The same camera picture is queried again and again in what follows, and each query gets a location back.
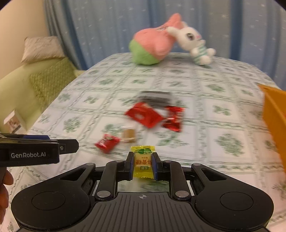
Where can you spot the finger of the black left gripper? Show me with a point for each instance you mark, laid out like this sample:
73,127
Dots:
67,146
24,136

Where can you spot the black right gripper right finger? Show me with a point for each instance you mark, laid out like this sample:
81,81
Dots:
184,182

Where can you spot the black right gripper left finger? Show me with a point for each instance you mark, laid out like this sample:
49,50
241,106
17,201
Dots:
101,181

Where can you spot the yellow green candy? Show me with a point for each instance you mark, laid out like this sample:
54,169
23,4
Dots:
143,161

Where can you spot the small red candy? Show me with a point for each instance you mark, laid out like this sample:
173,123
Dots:
107,143

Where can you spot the clear brown candy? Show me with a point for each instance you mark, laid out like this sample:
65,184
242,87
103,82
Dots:
128,134

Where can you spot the shiny red candy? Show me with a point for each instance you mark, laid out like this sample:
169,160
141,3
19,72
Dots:
174,119

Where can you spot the person's left hand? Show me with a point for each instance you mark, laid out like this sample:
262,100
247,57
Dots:
4,196

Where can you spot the small white box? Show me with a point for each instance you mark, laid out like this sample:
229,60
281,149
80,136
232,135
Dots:
14,123

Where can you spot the green sofa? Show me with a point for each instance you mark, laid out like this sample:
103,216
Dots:
17,94

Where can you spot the large red snack packet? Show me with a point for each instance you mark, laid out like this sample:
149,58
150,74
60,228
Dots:
144,114

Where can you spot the green patterned cushion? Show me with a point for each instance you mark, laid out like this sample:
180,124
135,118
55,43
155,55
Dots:
48,83

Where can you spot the black snack packet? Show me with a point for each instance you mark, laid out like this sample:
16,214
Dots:
156,99

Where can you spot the white patterned cushion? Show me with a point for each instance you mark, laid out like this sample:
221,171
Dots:
41,48

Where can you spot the orange plastic tray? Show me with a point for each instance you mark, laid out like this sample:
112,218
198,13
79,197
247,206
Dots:
274,111

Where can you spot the pink green star plush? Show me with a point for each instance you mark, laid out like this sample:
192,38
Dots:
150,46

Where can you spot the white bunny plush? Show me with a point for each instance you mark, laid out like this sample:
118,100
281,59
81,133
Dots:
189,39

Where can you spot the blue starry curtain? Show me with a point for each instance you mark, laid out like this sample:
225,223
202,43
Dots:
248,31

